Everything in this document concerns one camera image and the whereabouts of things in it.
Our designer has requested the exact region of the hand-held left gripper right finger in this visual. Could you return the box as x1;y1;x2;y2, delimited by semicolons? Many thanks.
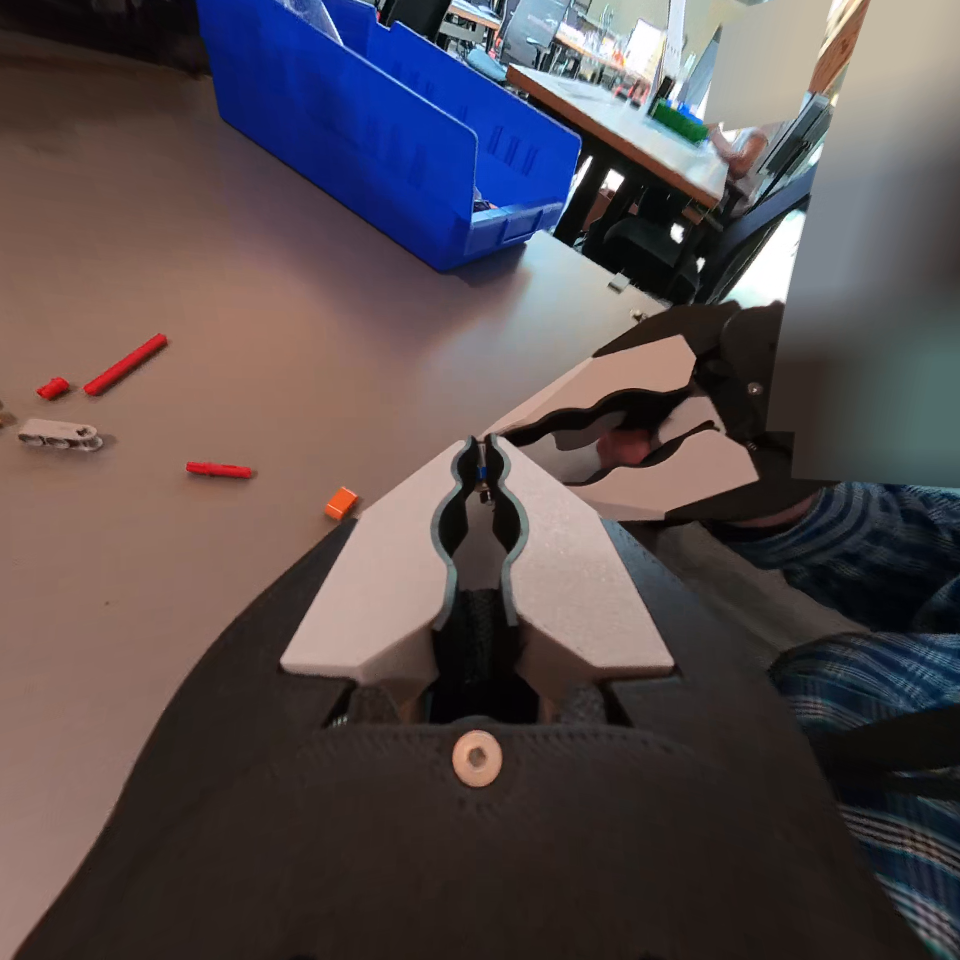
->
483;433;676;725

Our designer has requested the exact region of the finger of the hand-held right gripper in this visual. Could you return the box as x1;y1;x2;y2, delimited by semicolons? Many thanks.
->
562;420;763;524
486;333;700;453

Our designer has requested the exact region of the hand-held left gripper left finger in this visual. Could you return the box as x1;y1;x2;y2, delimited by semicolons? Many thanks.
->
279;435;481;702

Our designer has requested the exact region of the person's right forearm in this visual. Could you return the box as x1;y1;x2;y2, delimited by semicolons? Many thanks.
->
720;480;960;640

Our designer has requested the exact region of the long red lego axle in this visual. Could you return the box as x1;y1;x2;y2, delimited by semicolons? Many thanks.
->
81;332;171;398

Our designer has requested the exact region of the light grey lego beam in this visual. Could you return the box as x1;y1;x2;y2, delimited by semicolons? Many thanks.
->
16;417;105;454

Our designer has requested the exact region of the person's right hand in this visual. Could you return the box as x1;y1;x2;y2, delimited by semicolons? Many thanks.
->
596;427;656;468

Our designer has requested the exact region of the black office chair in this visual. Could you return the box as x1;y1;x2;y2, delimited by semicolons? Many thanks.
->
600;161;816;306

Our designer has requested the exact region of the green plastic bin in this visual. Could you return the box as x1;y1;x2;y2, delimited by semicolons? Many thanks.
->
650;100;711;146

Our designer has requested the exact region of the background office table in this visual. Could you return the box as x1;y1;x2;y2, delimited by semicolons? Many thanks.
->
506;61;733;213

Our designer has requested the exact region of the blue plastic bin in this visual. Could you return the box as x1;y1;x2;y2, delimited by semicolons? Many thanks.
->
196;0;584;273

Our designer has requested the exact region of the person's plaid shirt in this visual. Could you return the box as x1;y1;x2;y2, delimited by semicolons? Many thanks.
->
768;633;960;960

